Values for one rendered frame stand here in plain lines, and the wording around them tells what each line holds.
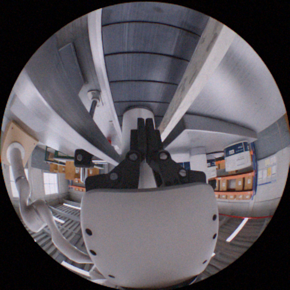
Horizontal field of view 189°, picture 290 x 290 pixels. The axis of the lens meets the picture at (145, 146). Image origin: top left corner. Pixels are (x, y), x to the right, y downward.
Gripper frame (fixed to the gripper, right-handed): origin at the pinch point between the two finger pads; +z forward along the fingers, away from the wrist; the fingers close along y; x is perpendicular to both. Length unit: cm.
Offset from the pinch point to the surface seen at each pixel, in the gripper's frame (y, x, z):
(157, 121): 3.3, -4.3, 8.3
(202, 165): 27.3, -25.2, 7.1
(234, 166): 50, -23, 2
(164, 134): 3.7, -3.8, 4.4
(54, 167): -343, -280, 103
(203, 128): 17.3, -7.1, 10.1
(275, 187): 450, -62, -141
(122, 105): -2.9, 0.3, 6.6
